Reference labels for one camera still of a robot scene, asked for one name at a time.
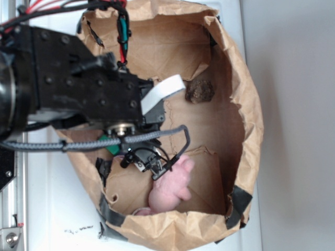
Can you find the aluminium extrusion rail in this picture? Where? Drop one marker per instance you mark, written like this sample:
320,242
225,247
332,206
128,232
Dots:
13,200

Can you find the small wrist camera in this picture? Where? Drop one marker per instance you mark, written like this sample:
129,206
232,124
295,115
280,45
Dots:
135,157

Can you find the brown paper bag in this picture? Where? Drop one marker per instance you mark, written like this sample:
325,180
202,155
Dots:
179,37

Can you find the green block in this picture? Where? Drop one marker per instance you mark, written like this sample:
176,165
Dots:
113,149

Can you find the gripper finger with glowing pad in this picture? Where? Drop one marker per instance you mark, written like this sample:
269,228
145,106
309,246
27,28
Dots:
149,158
161,91

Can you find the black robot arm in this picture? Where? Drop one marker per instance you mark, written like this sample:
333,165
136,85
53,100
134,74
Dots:
13,122

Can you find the pink plush toy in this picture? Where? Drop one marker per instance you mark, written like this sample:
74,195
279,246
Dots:
169,190

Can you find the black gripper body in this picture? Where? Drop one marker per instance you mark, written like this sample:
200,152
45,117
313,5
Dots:
68,86

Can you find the brown rock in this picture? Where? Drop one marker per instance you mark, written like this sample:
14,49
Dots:
199,90

